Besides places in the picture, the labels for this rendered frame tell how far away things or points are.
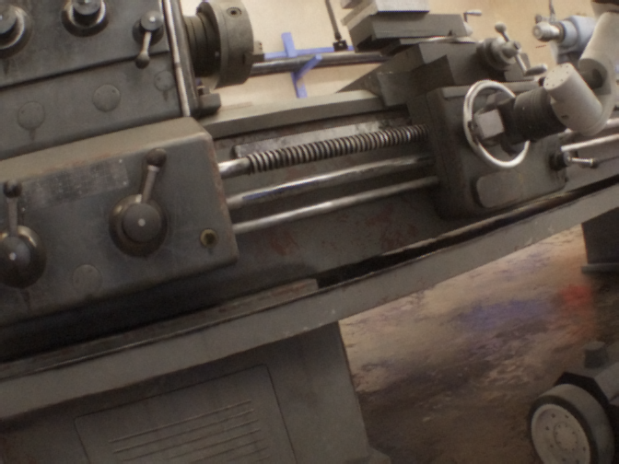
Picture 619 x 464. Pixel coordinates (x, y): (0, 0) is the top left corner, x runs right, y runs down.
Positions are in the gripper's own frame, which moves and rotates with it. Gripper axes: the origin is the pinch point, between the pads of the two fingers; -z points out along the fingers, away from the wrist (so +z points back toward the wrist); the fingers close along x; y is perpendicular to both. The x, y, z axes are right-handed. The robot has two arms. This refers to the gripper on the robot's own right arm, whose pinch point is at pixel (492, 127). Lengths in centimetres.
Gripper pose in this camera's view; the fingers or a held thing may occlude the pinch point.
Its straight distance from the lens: 107.5
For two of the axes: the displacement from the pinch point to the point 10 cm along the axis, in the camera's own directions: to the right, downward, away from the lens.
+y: 8.4, -3.4, 4.1
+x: 3.4, 9.4, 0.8
